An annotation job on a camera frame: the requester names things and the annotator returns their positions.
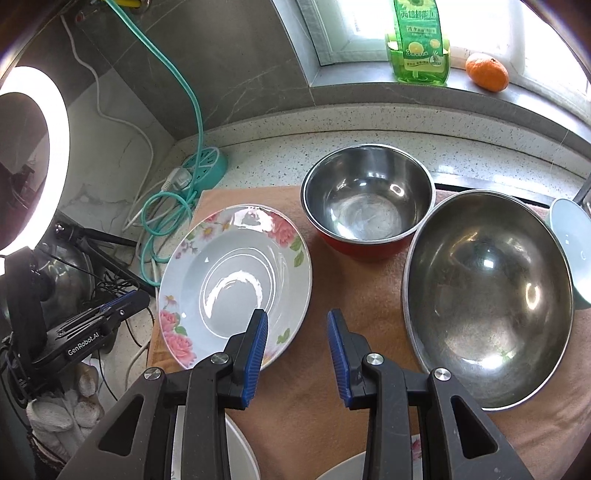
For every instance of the black appliance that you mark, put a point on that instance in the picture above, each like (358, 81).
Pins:
(23, 290)

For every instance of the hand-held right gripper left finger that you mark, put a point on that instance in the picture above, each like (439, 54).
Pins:
(256, 360)

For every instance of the green dish soap bottle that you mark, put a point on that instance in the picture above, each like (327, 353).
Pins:
(418, 50)

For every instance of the light blue bowl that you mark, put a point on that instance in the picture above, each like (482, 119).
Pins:
(572, 244)

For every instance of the black phone clamp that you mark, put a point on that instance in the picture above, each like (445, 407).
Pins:
(21, 180)

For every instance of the large steel bowl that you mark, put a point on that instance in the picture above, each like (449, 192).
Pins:
(485, 300)

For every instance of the teal power strip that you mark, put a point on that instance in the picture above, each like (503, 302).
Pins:
(210, 164)

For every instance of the orange tangerine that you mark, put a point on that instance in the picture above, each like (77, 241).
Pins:
(487, 71)

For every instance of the window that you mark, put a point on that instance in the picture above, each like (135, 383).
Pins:
(351, 27)

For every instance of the peach towel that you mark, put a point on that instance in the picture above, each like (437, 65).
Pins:
(360, 286)

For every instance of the steel pot lid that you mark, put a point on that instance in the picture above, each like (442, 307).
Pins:
(69, 272)

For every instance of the red steel bowl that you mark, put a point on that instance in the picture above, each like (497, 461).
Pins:
(369, 203)

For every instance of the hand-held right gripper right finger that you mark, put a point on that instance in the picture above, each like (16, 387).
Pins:
(337, 360)

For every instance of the person's left hand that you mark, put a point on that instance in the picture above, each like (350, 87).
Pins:
(64, 410)

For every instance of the black tripod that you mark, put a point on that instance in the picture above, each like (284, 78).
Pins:
(92, 240)

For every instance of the white plate pink rose print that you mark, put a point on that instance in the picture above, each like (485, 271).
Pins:
(231, 258)

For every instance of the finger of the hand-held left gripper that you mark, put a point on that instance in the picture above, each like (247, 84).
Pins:
(117, 301)
(136, 304)

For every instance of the chrome faucet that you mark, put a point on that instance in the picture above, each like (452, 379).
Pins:
(585, 191)

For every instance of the white plug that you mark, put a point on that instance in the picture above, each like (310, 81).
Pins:
(178, 177)

